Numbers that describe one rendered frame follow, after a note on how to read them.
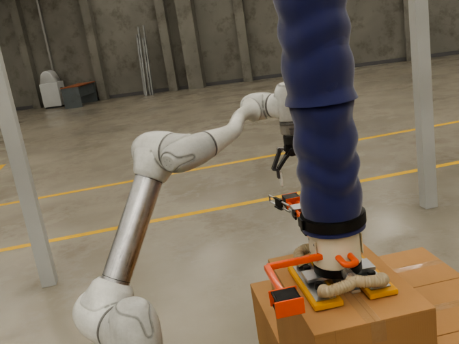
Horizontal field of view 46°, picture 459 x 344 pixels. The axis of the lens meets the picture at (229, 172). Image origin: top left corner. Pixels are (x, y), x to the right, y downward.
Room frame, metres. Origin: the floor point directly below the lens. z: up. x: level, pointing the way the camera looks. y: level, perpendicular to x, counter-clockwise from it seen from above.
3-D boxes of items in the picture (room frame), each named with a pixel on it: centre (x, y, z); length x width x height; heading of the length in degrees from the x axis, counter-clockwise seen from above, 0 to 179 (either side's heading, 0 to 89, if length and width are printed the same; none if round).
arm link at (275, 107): (2.18, -0.27, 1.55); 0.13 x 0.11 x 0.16; 43
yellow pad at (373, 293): (1.77, -0.42, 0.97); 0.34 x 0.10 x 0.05; 7
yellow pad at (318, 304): (1.74, -0.24, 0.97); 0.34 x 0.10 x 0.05; 7
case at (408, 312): (1.77, -0.34, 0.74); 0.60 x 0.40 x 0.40; 7
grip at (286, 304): (1.43, -0.11, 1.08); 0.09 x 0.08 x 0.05; 97
